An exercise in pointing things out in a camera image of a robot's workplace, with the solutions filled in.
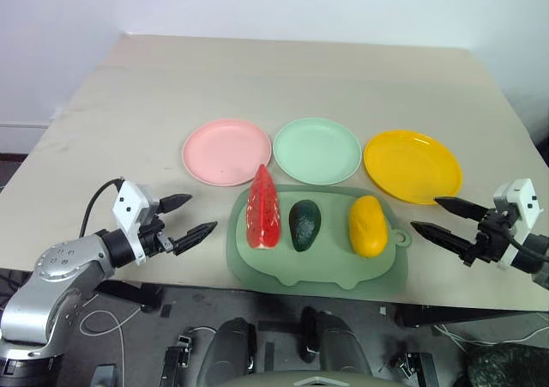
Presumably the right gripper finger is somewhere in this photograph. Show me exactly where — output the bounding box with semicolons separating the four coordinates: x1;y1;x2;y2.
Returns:
410;221;474;262
433;196;491;223

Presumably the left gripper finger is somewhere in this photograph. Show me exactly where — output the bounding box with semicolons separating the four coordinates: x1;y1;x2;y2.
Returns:
158;193;193;215
172;221;219;257

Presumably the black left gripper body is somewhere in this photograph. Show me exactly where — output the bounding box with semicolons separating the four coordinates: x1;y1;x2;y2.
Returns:
137;215;178;259

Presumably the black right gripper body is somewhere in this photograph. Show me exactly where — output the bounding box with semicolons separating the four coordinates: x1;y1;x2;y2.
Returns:
462;209;516;268

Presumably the yellow plate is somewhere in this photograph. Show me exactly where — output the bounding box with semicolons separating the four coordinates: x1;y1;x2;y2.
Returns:
363;130;465;207

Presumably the pink plate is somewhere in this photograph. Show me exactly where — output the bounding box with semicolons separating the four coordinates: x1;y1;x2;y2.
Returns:
181;118;273;187

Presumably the light green plate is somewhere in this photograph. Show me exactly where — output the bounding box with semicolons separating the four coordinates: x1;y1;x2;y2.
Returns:
273;117;363;186

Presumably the yellow mango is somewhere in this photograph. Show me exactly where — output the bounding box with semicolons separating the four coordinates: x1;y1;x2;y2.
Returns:
347;195;389;258

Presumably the red watermelon slice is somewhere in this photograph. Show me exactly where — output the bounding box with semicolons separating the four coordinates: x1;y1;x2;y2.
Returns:
245;163;283;251

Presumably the dark green avocado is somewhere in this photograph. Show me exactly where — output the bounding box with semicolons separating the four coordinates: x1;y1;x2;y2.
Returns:
288;199;323;253

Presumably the dark rounded robot leg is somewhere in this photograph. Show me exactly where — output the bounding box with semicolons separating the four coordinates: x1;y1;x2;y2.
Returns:
197;317;259;387
299;305;373;387

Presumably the green cutting board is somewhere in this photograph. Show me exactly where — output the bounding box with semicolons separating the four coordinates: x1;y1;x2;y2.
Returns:
225;183;413;296

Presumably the dark green mottled bag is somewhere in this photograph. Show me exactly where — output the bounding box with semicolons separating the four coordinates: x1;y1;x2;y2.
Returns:
465;342;549;387

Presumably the grey robot torso edge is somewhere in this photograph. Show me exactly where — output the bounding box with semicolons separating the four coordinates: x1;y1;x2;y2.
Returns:
242;371;385;387

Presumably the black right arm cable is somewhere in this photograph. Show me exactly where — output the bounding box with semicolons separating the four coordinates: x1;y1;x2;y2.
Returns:
504;227;549;260

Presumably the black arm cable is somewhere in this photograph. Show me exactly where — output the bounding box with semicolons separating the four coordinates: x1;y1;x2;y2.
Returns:
78;176;126;239
504;227;549;260

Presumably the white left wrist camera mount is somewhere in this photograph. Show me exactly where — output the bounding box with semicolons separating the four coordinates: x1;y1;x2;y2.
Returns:
112;179;163;268

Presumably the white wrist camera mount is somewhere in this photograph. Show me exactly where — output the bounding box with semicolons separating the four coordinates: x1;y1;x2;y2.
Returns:
492;178;545;272
112;179;163;268

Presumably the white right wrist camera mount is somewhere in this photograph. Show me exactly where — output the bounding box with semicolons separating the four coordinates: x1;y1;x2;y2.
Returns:
492;178;545;272

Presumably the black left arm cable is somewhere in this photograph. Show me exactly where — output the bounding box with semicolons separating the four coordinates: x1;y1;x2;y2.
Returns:
78;176;126;239

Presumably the black table frame beam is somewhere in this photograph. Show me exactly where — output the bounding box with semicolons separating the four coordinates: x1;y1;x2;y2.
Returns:
394;304;542;330

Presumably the white floor cable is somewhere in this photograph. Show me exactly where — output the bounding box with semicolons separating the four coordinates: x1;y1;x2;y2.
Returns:
79;304;143;365
431;312;549;350

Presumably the black floor bracket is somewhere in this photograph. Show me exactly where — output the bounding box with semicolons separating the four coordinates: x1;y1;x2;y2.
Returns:
395;350;440;387
160;325;195;387

